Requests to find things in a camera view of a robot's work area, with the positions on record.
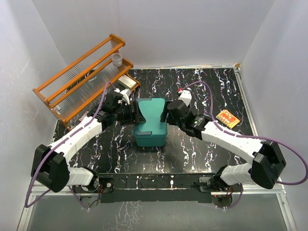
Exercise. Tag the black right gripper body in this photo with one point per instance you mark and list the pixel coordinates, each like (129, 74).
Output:
(170, 115)

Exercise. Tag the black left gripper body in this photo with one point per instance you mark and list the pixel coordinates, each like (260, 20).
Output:
(124, 114)

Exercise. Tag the green medicine kit box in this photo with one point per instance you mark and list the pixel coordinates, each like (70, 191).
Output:
(151, 133)

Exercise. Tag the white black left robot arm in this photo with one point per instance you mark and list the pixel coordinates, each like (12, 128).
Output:
(51, 163)

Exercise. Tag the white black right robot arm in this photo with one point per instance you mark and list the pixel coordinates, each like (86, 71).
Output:
(264, 159)

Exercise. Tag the white medicine box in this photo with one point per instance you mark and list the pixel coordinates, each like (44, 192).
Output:
(127, 82)

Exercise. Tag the clear plastic cup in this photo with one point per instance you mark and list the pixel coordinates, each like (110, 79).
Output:
(117, 59)

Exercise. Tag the orange wooden shelf rack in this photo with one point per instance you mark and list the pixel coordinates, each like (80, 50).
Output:
(76, 88)

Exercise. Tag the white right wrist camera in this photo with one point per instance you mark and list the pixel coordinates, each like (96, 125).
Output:
(185, 96)

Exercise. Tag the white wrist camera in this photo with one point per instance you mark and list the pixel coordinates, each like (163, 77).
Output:
(185, 96)
(125, 94)

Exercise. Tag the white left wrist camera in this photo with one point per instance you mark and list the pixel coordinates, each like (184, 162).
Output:
(125, 94)

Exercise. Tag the black front mounting rail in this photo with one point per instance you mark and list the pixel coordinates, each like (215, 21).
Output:
(159, 187)

